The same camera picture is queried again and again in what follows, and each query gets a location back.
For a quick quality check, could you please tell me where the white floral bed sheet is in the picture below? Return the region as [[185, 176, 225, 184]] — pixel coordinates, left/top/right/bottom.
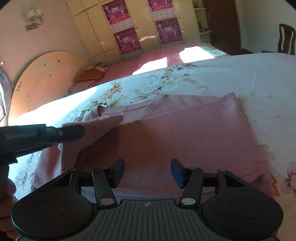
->
[[10, 53, 295, 240]]

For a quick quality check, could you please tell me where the orange striped pillow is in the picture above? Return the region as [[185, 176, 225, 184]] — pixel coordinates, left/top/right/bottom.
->
[[75, 66, 109, 82]]

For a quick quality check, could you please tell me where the cream wardrobe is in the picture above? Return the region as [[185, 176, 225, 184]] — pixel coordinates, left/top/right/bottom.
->
[[66, 1, 201, 64]]

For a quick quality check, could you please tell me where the pink bed cover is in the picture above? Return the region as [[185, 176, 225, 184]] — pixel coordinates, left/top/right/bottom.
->
[[68, 42, 229, 94]]

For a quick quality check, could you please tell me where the lower right pink poster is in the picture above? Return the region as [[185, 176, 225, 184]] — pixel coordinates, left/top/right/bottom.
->
[[156, 18, 183, 46]]

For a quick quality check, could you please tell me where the white corner shelf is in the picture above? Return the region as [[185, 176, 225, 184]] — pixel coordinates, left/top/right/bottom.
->
[[192, 0, 212, 44]]

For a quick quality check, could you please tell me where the wall sconce lamp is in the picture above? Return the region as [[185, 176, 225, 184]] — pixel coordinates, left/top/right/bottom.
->
[[25, 9, 44, 32]]

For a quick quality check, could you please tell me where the dark wooden chair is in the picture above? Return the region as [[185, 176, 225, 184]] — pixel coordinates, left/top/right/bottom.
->
[[261, 23, 296, 56]]

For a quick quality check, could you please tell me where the upper left pink poster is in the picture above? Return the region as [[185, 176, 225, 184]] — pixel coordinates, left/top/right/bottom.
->
[[102, 0, 130, 25]]

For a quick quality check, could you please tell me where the person's left hand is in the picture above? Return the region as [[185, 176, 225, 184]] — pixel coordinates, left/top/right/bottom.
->
[[1, 165, 20, 240]]

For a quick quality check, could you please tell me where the pink knit sweater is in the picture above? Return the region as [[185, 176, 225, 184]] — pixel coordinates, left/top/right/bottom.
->
[[32, 93, 273, 199]]

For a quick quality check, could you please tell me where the round wooden headboard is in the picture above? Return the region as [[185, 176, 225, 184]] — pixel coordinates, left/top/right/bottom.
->
[[8, 51, 87, 125]]

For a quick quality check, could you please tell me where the upper right pink poster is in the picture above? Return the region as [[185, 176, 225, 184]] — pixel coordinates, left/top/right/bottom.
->
[[147, 0, 174, 12]]

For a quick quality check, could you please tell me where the pink poster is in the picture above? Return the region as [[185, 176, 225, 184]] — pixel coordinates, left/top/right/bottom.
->
[[114, 28, 142, 55], [156, 18, 183, 46], [102, 0, 130, 25], [147, 0, 174, 12]]

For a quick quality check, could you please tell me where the dark wooden door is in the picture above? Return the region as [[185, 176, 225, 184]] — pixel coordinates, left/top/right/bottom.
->
[[202, 0, 241, 55]]

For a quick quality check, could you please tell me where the lower left pink poster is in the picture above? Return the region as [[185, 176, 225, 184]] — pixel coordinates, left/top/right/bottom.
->
[[114, 28, 142, 55]]

